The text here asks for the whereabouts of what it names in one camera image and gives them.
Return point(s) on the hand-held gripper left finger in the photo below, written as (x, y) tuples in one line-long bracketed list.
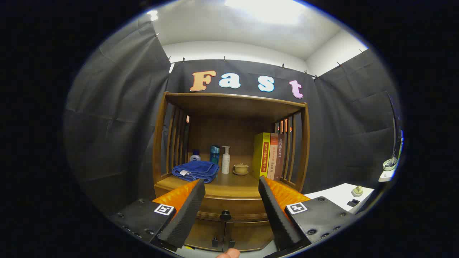
[(186, 215)]

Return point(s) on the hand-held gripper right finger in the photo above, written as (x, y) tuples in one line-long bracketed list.
[(278, 218)]

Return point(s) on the black round drawer knob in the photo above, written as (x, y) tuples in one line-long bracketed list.
[(225, 215)]

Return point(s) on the brown wooden drawer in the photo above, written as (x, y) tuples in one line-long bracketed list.
[(236, 206)]

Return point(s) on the wooden cabinet door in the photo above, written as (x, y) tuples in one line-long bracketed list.
[(204, 233), (251, 234)]

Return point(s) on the wooden countertop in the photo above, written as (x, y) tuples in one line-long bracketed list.
[(233, 182)]

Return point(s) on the white side cabinet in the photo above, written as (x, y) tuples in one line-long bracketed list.
[(337, 195)]

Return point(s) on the brown wooden cabinet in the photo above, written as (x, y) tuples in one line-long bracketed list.
[(233, 104)]

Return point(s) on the blue folded towel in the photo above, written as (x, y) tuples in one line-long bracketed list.
[(195, 170)]

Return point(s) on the beige saucer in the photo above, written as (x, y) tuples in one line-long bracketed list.
[(241, 173)]

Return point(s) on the small white blue-capped bottle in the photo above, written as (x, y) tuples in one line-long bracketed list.
[(195, 157)]

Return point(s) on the brown book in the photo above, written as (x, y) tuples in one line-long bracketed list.
[(280, 157)]

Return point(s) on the orange and cream book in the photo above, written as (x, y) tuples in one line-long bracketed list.
[(273, 157)]

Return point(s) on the beige lidded tea cup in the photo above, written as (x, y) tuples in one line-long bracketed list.
[(241, 167)]

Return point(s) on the thick yellow book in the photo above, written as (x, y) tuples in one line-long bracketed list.
[(261, 157)]

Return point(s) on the white pump bottle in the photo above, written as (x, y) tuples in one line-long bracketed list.
[(225, 163)]

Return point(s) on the tall blue bottle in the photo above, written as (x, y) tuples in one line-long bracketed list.
[(214, 154)]

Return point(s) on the small black object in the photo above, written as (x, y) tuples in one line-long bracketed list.
[(353, 202)]

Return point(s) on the small beige object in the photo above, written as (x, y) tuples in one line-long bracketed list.
[(357, 191)]

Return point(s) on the small white box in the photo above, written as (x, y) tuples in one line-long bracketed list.
[(386, 176)]

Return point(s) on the white round object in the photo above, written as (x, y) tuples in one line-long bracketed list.
[(389, 165)]

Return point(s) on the ceiling light panel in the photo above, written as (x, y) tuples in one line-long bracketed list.
[(265, 9)]

